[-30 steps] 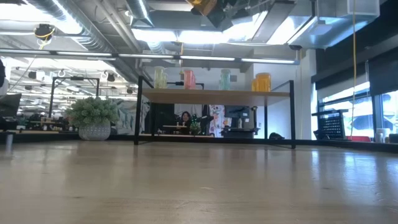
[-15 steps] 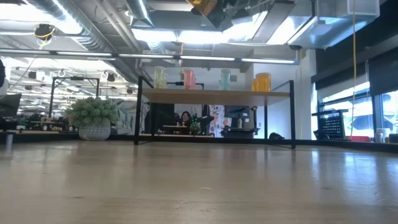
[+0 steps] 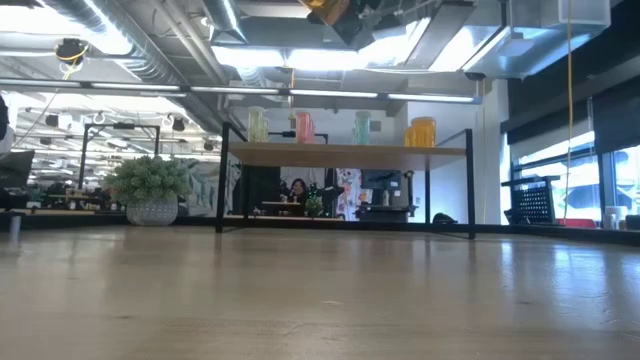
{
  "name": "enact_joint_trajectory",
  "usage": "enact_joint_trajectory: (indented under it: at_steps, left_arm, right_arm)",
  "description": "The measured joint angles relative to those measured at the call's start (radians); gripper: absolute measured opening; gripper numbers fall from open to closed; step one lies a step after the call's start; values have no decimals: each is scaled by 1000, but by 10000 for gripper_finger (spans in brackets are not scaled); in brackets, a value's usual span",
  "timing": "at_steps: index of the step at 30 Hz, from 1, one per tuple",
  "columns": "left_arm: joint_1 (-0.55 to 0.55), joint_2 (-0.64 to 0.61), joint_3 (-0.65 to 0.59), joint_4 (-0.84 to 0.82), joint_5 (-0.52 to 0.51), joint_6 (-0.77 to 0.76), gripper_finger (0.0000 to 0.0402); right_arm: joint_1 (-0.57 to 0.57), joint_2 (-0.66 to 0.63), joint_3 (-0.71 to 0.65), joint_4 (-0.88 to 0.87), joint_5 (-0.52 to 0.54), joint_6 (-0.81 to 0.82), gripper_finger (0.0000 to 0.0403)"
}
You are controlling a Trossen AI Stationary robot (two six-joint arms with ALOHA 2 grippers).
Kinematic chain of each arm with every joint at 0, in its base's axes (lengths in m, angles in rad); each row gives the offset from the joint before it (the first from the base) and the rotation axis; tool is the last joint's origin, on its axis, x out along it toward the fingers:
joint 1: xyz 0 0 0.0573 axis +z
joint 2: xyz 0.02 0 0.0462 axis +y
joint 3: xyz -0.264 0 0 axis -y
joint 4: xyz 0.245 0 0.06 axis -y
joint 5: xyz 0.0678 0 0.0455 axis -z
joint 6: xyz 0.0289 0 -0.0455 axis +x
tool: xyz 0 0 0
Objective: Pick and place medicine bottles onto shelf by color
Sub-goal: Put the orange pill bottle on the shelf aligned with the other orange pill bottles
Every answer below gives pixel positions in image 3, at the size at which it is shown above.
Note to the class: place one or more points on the teal medicine bottle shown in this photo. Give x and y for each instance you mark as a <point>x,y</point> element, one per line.
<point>363,129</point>

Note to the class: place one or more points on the white cup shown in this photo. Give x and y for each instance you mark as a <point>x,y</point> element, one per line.
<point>302,127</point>

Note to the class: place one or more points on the small clear medicine bottle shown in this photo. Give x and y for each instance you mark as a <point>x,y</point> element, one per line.
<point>256,125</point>

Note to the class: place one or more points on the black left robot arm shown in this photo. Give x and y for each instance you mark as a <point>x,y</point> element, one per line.
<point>3,120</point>

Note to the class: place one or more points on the wooden shelf black metal legs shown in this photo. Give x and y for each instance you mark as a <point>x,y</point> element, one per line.
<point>350,155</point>

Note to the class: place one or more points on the long ceiling light strip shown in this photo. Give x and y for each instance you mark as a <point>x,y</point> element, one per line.
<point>430,97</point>
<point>135,86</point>

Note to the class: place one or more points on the colourful floral banner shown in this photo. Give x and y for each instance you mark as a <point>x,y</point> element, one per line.
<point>350,192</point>

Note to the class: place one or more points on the person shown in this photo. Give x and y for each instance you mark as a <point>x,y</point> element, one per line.
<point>298,189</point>

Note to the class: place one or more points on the small green desk plant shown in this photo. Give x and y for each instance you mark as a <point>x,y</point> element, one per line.
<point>314,206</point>

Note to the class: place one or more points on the black dome object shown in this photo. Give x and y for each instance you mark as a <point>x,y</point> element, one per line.
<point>442,219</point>

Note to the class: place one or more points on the translucent ceiling box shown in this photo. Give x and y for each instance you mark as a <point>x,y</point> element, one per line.
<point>585,12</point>

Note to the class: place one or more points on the green succulent in patterned pot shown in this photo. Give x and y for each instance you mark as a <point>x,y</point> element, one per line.
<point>150,180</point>

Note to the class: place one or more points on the red seat cushion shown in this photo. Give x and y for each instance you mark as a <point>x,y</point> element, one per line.
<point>575,223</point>

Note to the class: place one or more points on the white cylinder container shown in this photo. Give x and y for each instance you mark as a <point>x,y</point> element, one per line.
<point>612,217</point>

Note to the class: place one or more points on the small black box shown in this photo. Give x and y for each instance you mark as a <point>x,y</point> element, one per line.
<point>633,222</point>

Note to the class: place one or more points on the black office chair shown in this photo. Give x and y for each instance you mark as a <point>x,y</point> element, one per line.
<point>55,192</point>

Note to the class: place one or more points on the dark grey monitor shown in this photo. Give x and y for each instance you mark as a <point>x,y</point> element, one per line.
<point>15,167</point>

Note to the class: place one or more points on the silver ventilation duct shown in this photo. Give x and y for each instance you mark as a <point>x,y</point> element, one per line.
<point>225,20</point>
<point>150,55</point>

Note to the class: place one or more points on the black metal frame stand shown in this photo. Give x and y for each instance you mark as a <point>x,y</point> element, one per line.
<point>120,125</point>

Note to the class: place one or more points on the black aluminium rig frame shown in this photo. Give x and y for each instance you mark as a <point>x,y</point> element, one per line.
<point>100,220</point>

